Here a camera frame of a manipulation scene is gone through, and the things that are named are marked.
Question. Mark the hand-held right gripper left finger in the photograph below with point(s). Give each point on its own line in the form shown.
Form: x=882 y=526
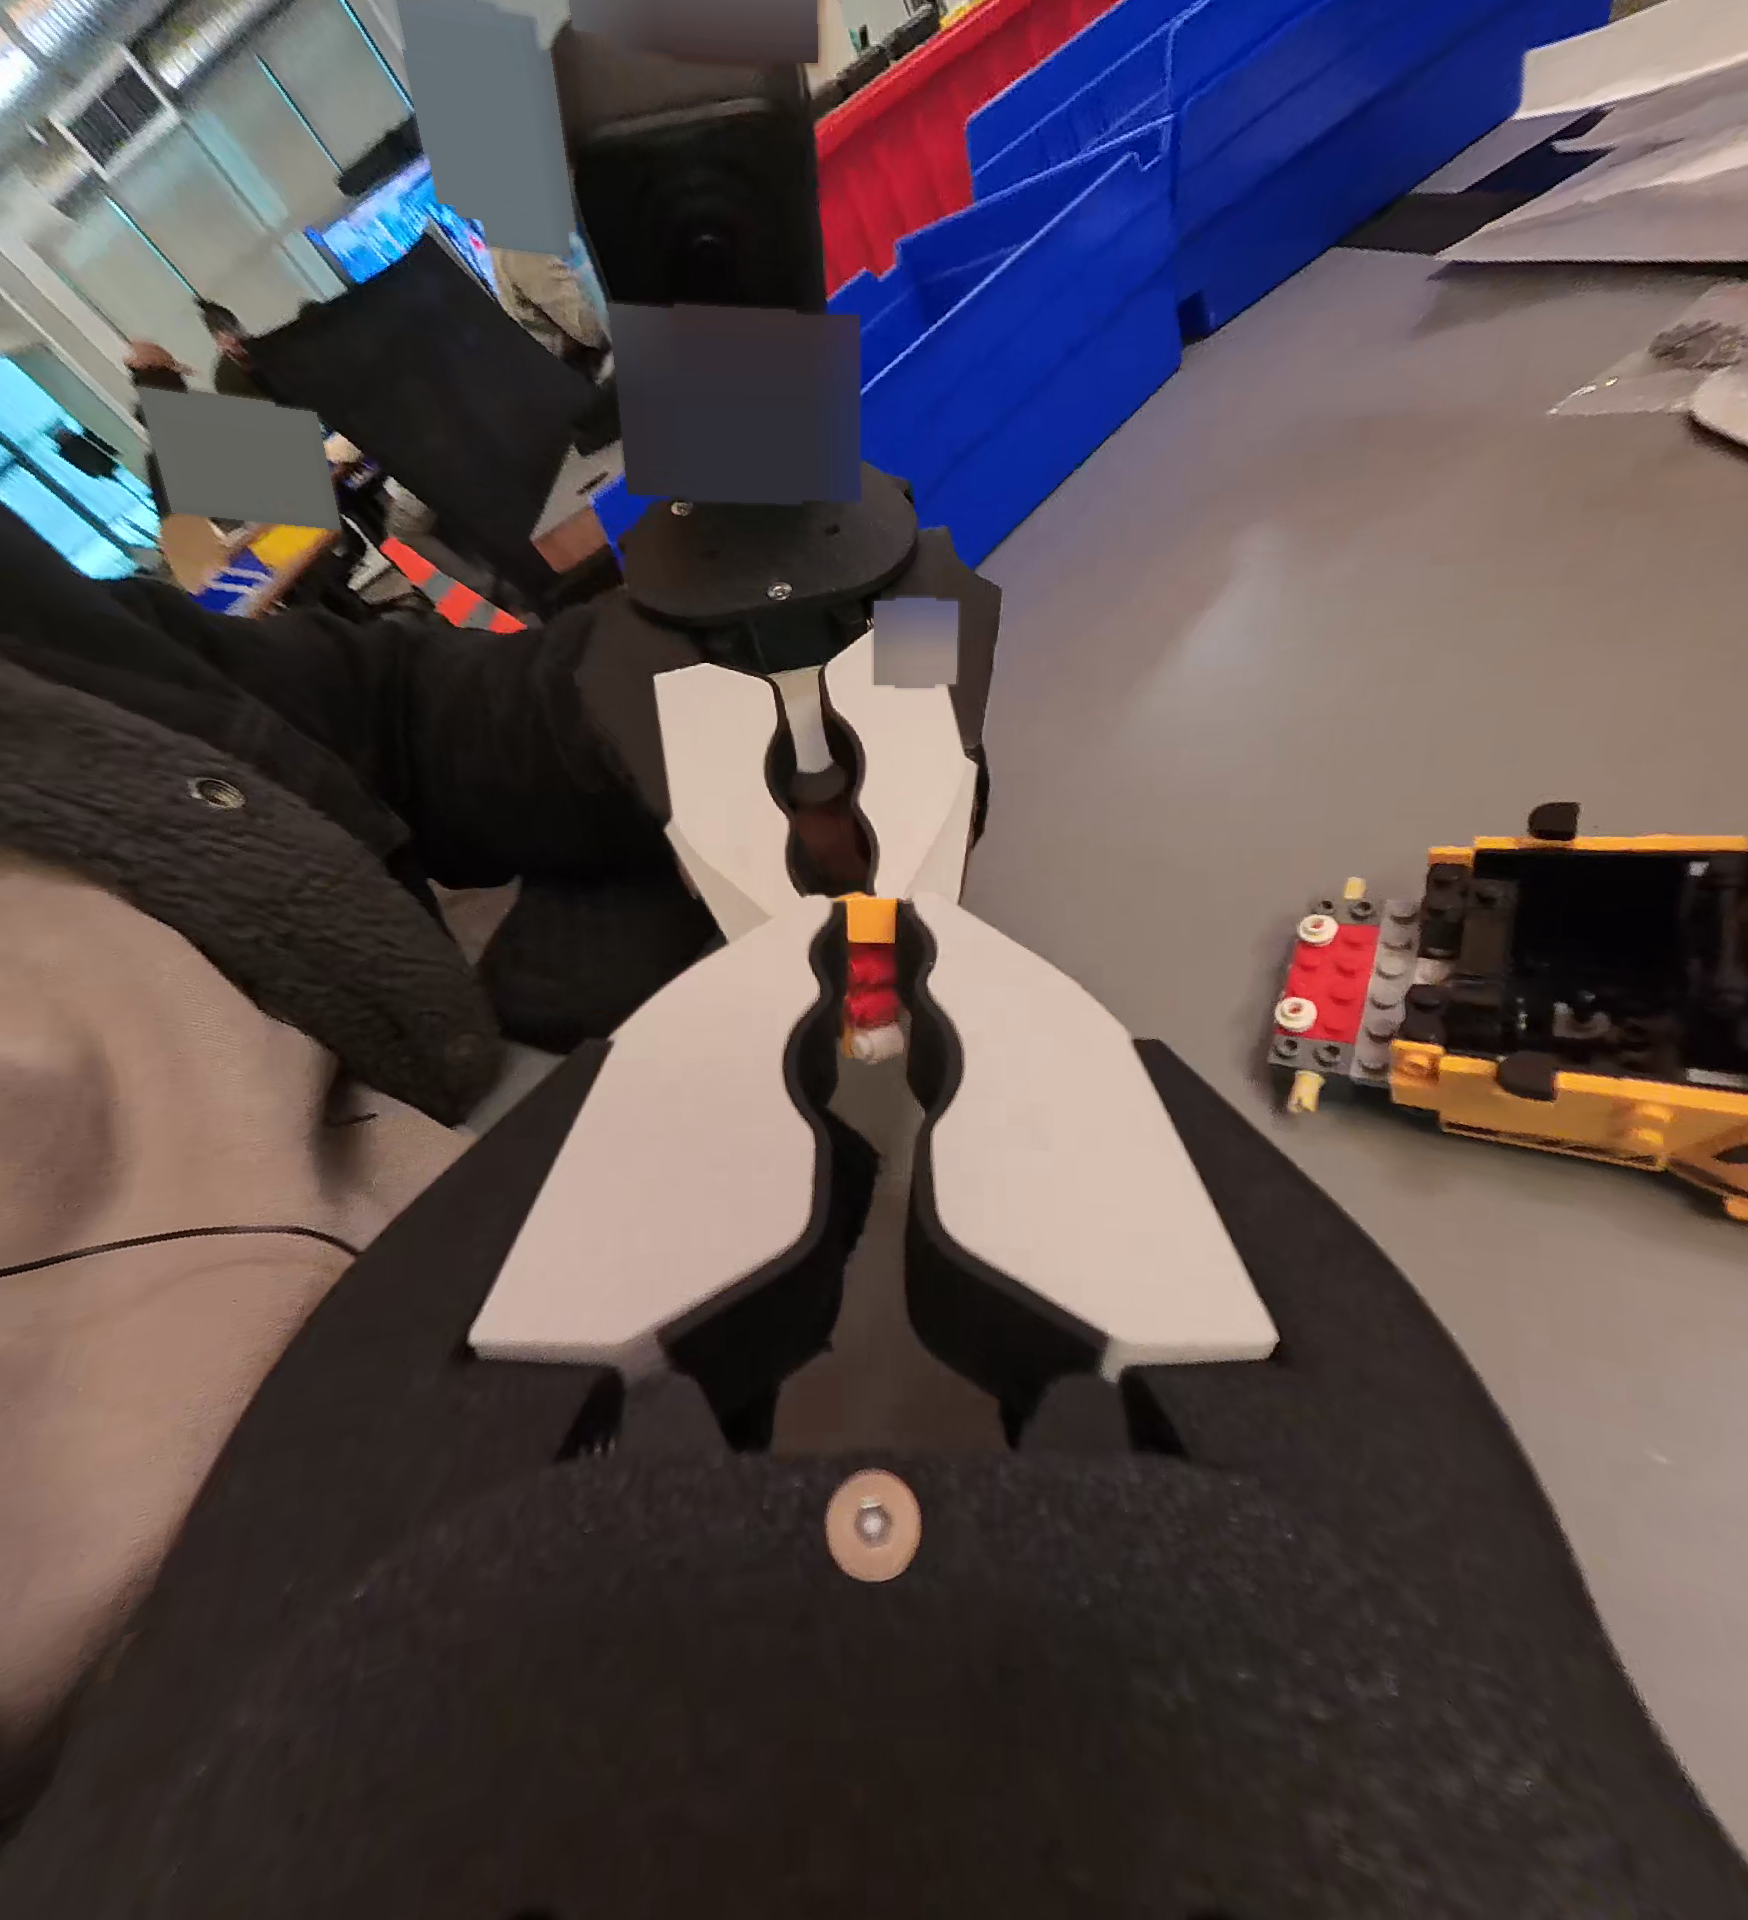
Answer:
x=664 y=1185

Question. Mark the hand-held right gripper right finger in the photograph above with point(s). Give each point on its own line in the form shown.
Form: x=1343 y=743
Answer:
x=1099 y=1185

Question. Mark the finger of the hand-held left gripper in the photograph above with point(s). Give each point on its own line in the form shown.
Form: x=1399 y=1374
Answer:
x=919 y=781
x=716 y=781

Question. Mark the orange and red lego assembly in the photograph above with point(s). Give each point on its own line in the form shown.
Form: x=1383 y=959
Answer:
x=874 y=974

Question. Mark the yellow lego car model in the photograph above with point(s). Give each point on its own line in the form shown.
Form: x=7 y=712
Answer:
x=1595 y=1110

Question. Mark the orange grey striped object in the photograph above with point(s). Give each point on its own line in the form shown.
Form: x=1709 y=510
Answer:
x=454 y=585

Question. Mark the large black panel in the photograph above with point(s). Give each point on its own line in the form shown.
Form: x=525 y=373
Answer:
x=424 y=404

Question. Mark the red plastic bin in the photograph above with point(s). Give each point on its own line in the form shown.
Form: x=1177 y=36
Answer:
x=905 y=151

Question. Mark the blue lit screen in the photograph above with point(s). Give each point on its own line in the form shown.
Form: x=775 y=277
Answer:
x=357 y=241

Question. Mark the person's beige sweater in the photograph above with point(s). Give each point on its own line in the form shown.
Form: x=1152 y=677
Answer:
x=95 y=1201

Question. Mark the clear bag of black parts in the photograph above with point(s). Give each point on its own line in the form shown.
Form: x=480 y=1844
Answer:
x=1669 y=374

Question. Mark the white paper bag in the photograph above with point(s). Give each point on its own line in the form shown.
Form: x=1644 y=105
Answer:
x=1684 y=60
x=1654 y=210

